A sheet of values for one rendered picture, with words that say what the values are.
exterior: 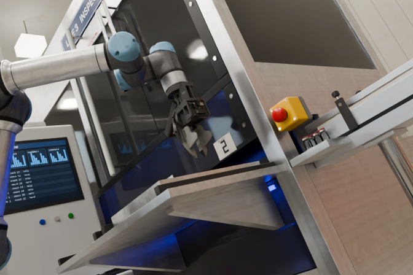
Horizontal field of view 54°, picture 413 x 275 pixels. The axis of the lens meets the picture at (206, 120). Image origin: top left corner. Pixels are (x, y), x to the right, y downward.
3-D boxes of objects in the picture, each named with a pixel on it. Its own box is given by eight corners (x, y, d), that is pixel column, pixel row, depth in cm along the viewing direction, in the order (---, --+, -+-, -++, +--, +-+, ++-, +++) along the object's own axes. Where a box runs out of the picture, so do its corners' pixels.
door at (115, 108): (109, 182, 185) (76, 73, 204) (161, 135, 155) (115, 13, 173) (109, 182, 185) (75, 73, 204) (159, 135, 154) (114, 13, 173)
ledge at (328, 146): (320, 161, 119) (317, 154, 119) (356, 140, 110) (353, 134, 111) (292, 167, 109) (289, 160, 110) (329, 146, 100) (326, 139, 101)
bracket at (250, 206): (277, 228, 114) (259, 186, 118) (285, 225, 112) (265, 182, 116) (184, 264, 91) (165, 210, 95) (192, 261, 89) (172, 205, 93)
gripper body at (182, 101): (191, 118, 109) (176, 80, 113) (174, 132, 115) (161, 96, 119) (212, 116, 115) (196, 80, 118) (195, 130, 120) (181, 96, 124)
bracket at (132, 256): (182, 270, 147) (170, 236, 151) (187, 268, 145) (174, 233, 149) (96, 304, 124) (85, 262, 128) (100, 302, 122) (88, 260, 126)
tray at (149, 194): (209, 204, 129) (205, 194, 130) (263, 172, 112) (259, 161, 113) (114, 230, 106) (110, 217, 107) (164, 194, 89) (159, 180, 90)
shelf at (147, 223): (175, 237, 162) (173, 232, 163) (303, 166, 116) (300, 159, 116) (57, 274, 130) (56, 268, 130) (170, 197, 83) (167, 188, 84)
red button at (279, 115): (282, 124, 111) (276, 112, 112) (292, 117, 108) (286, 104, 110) (273, 125, 108) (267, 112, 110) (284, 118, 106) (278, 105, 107)
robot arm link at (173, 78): (156, 84, 120) (177, 84, 126) (161, 97, 119) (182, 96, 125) (169, 70, 115) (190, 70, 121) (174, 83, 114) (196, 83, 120)
